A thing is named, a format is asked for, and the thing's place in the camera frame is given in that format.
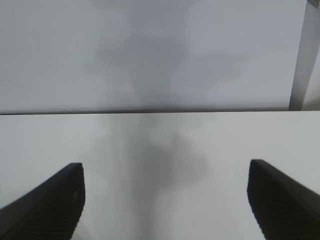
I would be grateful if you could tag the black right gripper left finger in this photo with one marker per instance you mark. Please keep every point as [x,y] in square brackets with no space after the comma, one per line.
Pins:
[51,211]

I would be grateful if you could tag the white vertical frame post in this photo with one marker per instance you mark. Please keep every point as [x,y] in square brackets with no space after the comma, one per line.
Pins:
[308,51]

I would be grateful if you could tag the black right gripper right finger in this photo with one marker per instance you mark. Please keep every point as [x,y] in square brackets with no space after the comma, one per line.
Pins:
[283,208]

